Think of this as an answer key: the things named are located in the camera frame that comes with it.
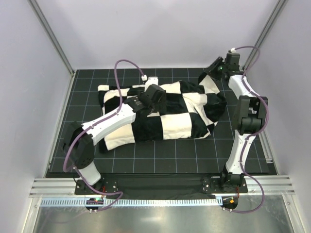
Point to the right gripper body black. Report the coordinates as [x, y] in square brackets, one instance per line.
[213, 68]

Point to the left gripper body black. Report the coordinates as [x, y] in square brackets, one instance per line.
[160, 97]

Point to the black white checkered pillowcase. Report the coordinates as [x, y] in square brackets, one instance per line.
[193, 110]

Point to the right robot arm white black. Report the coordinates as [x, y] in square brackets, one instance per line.
[248, 121]

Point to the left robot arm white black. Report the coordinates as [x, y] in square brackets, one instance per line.
[80, 139]

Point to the black grid cutting mat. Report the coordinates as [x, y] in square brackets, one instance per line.
[207, 155]

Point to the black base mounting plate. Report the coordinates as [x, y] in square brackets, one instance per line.
[155, 184]

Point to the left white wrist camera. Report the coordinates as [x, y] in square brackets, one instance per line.
[151, 80]

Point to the right aluminium corner post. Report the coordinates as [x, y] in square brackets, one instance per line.
[254, 54]

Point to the aluminium corner post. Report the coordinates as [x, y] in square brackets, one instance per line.
[48, 30]
[254, 54]

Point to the aluminium front frame rail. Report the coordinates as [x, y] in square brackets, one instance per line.
[65, 187]

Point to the slotted white cable duct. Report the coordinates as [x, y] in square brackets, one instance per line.
[97, 202]

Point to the left aluminium corner post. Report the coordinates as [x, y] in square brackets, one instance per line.
[48, 30]

